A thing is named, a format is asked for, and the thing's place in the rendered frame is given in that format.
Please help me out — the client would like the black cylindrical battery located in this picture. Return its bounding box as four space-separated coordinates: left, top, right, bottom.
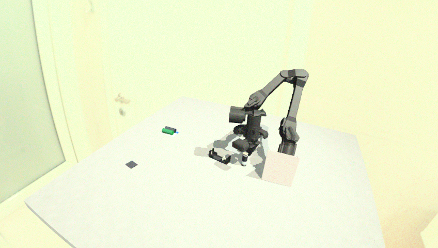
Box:
241 152 248 166

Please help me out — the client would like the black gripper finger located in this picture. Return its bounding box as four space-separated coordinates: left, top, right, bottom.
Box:
252 141 261 153
246 144 255 156

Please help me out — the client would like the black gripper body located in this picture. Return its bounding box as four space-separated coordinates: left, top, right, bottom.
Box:
232 124 269 152

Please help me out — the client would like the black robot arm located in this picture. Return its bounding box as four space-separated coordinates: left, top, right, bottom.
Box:
229 69 309 156

